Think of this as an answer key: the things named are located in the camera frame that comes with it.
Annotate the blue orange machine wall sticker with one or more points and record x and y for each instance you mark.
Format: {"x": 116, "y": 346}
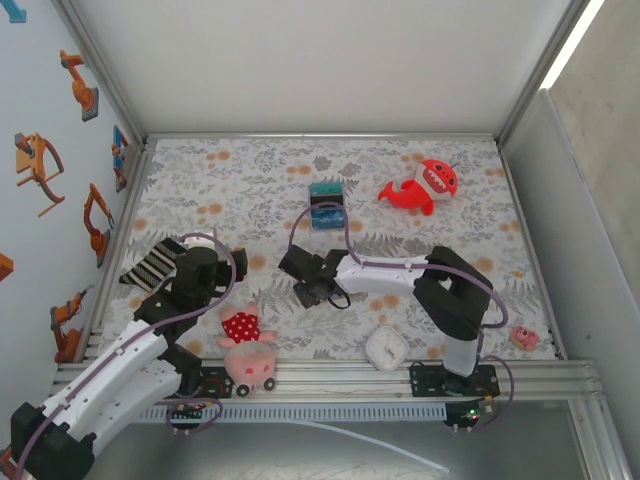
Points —
{"x": 119, "y": 155}

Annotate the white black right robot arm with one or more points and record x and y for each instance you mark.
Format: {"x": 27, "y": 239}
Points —
{"x": 380, "y": 275}

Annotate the blue and black box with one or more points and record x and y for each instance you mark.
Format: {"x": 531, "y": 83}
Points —
{"x": 327, "y": 200}

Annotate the white square clock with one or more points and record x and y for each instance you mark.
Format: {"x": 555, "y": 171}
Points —
{"x": 386, "y": 348}

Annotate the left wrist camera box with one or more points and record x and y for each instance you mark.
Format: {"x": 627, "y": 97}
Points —
{"x": 197, "y": 240}

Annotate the white plastic tube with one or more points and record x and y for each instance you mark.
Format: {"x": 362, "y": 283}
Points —
{"x": 380, "y": 442}

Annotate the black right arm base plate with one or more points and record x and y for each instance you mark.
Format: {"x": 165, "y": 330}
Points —
{"x": 422, "y": 382}

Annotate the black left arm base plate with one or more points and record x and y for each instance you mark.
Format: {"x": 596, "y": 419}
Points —
{"x": 215, "y": 382}

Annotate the floral patterned table mat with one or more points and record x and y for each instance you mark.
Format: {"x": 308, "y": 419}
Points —
{"x": 225, "y": 175}

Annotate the red shark plush toy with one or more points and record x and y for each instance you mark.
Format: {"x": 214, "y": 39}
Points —
{"x": 430, "y": 185}

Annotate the orange gripper wall sticker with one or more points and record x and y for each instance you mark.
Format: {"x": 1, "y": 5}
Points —
{"x": 35, "y": 160}

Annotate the teal credit card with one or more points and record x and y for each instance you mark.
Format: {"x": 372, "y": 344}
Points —
{"x": 325, "y": 189}

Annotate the pink pig plush toy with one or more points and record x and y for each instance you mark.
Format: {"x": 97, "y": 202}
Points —
{"x": 247, "y": 360}

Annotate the aluminium frame profile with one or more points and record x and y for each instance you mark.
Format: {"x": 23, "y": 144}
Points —
{"x": 320, "y": 136}
{"x": 128, "y": 210}

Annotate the black white striped sock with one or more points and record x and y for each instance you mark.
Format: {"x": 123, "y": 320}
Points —
{"x": 150, "y": 265}

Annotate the aluminium frame post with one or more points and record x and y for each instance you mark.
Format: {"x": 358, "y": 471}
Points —
{"x": 537, "y": 75}
{"x": 102, "y": 75}

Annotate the wide aluminium frame beam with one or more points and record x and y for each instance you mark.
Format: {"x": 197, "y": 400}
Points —
{"x": 325, "y": 380}

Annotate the small pink donut toy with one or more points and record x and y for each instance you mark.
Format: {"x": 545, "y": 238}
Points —
{"x": 525, "y": 337}

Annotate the blue credit card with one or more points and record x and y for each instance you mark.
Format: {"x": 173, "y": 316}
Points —
{"x": 327, "y": 218}

